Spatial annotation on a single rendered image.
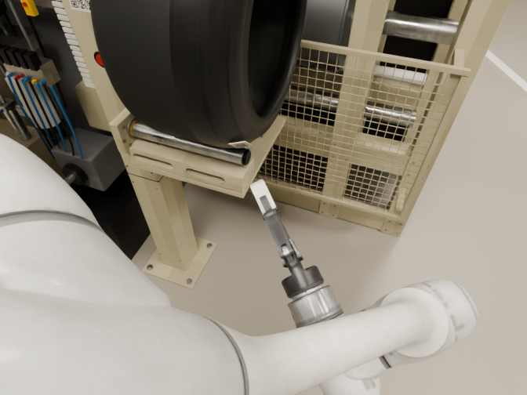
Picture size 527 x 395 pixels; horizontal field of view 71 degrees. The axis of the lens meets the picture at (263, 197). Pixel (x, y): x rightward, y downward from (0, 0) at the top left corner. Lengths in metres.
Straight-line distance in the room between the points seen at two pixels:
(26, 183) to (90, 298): 0.09
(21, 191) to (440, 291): 0.58
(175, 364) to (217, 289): 1.57
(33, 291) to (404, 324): 0.43
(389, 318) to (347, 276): 1.33
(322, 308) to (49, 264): 0.54
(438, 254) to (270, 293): 0.85
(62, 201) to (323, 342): 0.29
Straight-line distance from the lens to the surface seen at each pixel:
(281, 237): 0.68
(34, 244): 0.21
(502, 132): 2.95
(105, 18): 0.77
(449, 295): 0.66
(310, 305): 0.68
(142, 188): 1.43
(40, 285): 0.19
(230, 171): 0.99
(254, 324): 1.68
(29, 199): 0.25
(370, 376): 0.69
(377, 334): 0.48
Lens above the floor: 1.55
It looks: 48 degrees down
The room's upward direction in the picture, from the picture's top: straight up
